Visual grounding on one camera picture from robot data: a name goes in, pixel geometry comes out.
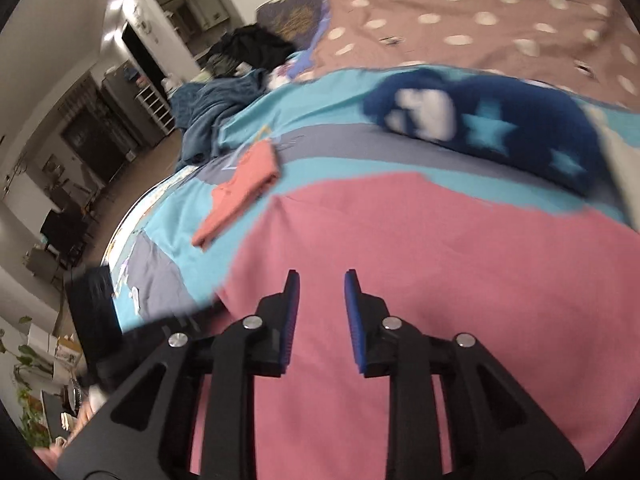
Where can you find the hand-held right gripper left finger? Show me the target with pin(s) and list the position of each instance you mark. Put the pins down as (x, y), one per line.
(291, 320)

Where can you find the black clothes pile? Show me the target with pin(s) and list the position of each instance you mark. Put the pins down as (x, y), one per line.
(250, 45)

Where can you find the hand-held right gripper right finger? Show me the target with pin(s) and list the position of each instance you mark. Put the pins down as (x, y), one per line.
(353, 320)

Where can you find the dark chair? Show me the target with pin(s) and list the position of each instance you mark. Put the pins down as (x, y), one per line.
(62, 237)

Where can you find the grey white folded cloth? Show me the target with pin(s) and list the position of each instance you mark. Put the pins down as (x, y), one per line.
(620, 165)

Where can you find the navy star print cloth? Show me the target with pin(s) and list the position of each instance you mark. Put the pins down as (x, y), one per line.
(525, 120)

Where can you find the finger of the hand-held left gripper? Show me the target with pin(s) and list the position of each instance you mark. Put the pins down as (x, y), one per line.
(165, 319)

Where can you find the dark cabinet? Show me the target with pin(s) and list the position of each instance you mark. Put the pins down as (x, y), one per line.
(97, 132)

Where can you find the green houseplant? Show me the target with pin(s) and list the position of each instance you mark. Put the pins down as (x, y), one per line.
(25, 375)

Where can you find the white shelf rack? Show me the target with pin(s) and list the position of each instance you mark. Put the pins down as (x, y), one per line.
(156, 112)

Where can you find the teal crumpled blanket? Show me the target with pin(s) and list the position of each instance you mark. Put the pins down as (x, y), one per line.
(210, 110)

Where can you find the turquoise and grey bed sheet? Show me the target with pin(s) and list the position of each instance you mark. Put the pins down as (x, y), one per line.
(320, 125)

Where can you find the coral folded garment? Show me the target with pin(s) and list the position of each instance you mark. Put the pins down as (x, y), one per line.
(240, 185)

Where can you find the brown polka dot blanket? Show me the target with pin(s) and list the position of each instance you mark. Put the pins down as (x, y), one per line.
(475, 15)

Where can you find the pink garment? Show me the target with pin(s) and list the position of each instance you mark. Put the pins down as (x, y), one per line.
(450, 270)

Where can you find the dark patterned pillow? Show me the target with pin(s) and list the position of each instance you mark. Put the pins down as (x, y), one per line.
(292, 15)

